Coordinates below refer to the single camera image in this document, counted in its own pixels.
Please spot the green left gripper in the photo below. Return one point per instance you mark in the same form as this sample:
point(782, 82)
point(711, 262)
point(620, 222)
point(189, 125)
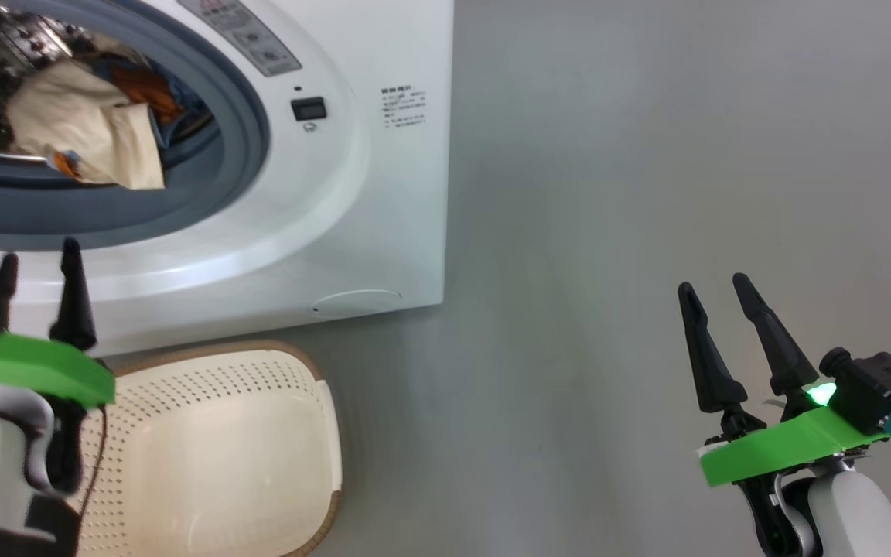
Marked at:
point(28, 363)

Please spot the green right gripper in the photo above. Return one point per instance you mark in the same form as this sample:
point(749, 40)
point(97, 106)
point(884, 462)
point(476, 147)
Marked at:
point(786, 445)

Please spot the white front-load washing machine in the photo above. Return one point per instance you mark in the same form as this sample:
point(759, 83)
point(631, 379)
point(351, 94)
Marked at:
point(384, 216)

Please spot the cream cartoon-print garment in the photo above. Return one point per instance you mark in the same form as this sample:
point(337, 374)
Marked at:
point(82, 124)

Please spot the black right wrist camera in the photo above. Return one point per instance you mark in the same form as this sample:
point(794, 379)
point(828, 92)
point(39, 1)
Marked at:
point(879, 387)

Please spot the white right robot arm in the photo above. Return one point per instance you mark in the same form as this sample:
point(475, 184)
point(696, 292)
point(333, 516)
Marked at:
point(855, 518)

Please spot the cream perforated laundry basket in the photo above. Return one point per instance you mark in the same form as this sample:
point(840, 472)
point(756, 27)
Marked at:
point(229, 464)

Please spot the black door latch socket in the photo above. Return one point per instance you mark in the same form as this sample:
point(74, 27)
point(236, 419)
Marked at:
point(308, 108)

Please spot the grey warning label sticker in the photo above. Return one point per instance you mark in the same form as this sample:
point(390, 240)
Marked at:
point(244, 35)

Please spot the small printed text label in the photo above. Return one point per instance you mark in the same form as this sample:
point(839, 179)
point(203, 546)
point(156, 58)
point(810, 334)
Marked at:
point(404, 107)

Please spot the white round filter cover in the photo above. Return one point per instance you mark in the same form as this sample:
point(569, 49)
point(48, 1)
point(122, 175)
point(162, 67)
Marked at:
point(356, 303)

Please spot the grey rubber door gasket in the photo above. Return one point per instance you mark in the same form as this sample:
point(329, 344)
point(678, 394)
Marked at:
point(144, 209)

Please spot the blue bear-print garment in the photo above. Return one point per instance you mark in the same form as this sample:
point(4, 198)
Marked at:
point(196, 112)

